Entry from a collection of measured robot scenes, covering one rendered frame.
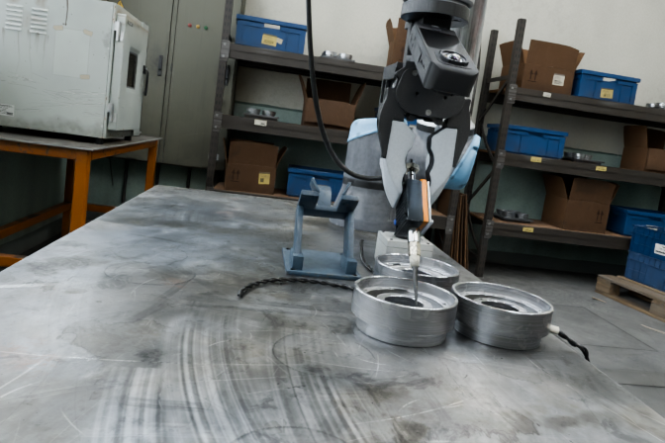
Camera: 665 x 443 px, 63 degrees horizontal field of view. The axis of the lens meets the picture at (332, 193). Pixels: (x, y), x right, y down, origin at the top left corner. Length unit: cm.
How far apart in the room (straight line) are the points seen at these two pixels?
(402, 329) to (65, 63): 243
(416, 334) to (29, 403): 31
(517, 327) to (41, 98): 251
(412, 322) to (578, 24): 494
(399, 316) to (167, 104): 398
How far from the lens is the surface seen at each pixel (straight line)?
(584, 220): 484
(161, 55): 443
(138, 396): 41
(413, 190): 56
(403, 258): 73
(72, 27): 280
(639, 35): 567
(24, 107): 285
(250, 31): 412
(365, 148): 109
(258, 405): 40
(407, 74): 56
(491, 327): 57
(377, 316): 52
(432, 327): 53
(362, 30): 470
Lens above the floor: 99
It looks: 7 degrees down
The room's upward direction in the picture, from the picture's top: 8 degrees clockwise
